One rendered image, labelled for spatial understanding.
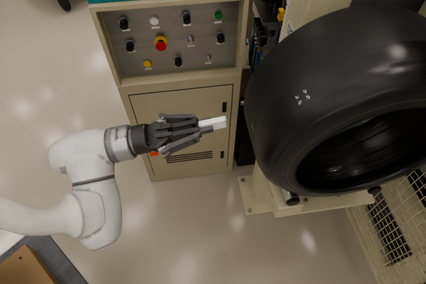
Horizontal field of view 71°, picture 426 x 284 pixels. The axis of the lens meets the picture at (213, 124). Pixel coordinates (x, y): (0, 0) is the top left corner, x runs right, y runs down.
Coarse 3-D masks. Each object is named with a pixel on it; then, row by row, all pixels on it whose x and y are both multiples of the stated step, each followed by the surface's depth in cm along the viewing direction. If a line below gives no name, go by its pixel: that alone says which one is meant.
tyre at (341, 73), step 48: (288, 48) 71; (336, 48) 63; (384, 48) 60; (288, 96) 66; (336, 96) 60; (384, 96) 58; (288, 144) 68; (336, 144) 109; (384, 144) 100; (336, 192) 91
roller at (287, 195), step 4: (284, 192) 99; (288, 192) 97; (284, 196) 99; (288, 196) 97; (292, 196) 96; (296, 196) 96; (288, 200) 96; (292, 200) 96; (296, 200) 96; (288, 204) 97; (292, 204) 98; (296, 204) 98
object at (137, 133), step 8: (136, 128) 74; (144, 128) 73; (152, 128) 76; (136, 136) 72; (144, 136) 72; (152, 136) 75; (136, 144) 72; (144, 144) 72; (152, 144) 73; (160, 144) 73; (136, 152) 74; (144, 152) 74
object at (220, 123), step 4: (216, 120) 74; (220, 120) 74; (224, 120) 74; (200, 124) 74; (204, 124) 74; (208, 124) 74; (212, 124) 74; (216, 124) 74; (220, 124) 75; (224, 124) 75; (216, 128) 76; (220, 128) 76
